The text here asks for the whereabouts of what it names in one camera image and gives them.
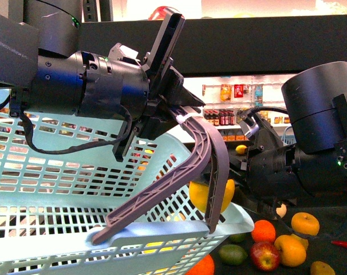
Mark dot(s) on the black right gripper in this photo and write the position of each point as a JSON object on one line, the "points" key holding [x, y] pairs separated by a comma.
{"points": [[263, 172]]}

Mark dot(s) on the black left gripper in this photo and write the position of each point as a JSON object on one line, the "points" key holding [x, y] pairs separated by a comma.
{"points": [[117, 87]]}

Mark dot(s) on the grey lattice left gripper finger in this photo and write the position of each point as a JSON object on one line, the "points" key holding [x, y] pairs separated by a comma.
{"points": [[193, 123]]}

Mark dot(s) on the yellow lemon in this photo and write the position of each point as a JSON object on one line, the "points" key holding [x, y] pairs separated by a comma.
{"points": [[198, 194]]}

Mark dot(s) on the light blue plastic basket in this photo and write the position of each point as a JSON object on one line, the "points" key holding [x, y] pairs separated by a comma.
{"points": [[51, 205]]}

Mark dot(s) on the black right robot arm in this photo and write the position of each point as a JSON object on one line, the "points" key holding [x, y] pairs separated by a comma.
{"points": [[316, 164]]}

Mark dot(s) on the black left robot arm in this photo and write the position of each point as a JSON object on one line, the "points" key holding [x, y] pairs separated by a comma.
{"points": [[45, 72]]}

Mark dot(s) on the yellow lemon far shelf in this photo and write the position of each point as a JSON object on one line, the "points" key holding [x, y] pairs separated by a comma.
{"points": [[241, 149]]}

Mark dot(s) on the blue basket on far shelf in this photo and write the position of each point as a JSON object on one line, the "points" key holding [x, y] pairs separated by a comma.
{"points": [[288, 139]]}

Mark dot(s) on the green avocado upper middle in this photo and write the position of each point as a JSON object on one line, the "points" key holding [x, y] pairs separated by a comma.
{"points": [[237, 238]]}

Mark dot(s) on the green avocado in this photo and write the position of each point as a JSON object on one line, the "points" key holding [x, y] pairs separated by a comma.
{"points": [[233, 255], [237, 238]]}

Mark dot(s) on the small orange tangerine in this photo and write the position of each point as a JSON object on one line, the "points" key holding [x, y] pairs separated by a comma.
{"points": [[263, 231]]}

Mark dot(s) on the green avocado lower middle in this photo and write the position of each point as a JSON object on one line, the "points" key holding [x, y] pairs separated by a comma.
{"points": [[233, 255]]}

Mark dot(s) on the large orange fruit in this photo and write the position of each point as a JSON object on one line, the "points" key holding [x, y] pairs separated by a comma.
{"points": [[205, 266]]}

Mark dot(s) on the red apple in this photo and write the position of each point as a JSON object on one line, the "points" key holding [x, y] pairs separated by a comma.
{"points": [[265, 256]]}

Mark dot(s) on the golden round pear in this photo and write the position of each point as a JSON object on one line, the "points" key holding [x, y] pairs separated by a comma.
{"points": [[305, 223]]}

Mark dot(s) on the yellow orange apple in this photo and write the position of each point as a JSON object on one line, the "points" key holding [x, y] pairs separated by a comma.
{"points": [[292, 252]]}

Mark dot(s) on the brown kiwi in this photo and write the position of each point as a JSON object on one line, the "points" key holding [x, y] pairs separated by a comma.
{"points": [[321, 268]]}

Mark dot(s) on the red chili pepper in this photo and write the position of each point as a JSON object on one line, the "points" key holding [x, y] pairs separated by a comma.
{"points": [[342, 244]]}

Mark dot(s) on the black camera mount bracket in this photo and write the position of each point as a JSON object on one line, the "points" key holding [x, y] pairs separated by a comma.
{"points": [[159, 60]]}

